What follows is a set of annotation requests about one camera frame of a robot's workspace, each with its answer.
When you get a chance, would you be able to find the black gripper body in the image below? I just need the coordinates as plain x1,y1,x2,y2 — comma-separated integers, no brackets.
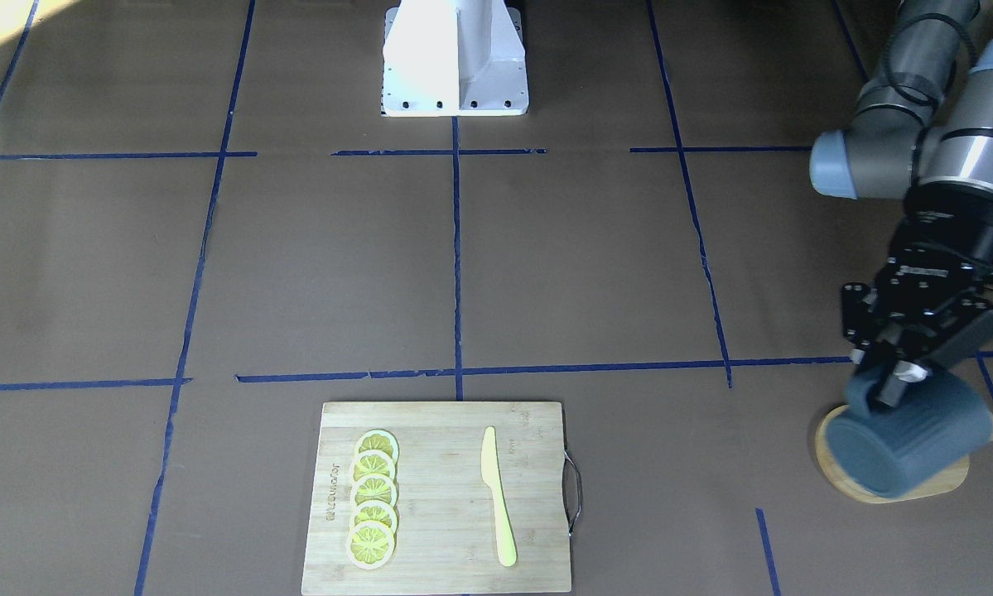
865,245,993,369

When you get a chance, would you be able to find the teal mug yellow inside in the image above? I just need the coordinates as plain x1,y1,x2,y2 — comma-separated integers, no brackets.
815,366,993,499

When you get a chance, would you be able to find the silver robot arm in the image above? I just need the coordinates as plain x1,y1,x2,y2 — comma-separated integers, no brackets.
809,1,993,410

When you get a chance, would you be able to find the yellow plastic knife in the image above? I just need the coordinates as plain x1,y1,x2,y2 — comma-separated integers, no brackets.
480,425,518,567

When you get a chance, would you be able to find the wooden cutting board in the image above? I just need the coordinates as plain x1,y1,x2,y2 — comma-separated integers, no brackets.
301,402,572,595

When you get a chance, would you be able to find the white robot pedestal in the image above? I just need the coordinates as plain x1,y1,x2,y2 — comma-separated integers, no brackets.
380,1,530,118

